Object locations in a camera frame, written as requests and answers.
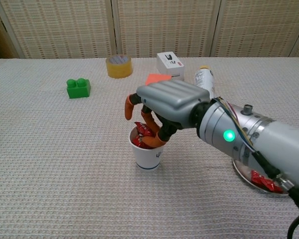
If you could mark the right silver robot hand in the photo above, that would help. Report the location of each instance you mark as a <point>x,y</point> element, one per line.
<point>172,97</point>

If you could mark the red candy batch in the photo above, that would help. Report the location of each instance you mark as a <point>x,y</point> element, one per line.
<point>140,132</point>

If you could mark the white paper cup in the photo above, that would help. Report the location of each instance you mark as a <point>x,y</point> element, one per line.
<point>145,159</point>

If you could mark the red candy pile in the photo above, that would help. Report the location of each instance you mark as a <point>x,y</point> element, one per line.
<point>264,183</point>

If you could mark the orange foam cube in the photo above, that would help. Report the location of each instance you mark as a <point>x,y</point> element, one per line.
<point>157,77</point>

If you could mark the white printed cardboard box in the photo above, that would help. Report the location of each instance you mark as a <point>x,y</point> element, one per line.
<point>169,66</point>

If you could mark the white labelled drink bottle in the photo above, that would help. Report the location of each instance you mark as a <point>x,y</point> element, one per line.
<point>204,79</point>

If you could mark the yellow packing tape roll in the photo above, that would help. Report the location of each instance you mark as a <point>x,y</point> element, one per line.
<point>119,71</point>

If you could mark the green toy building block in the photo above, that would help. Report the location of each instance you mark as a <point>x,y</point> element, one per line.
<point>78,90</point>

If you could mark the round metal plate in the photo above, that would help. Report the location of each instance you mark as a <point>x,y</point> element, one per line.
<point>241,171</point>

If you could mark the beige waffle weave tablecloth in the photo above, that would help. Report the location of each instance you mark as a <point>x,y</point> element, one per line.
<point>64,174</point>

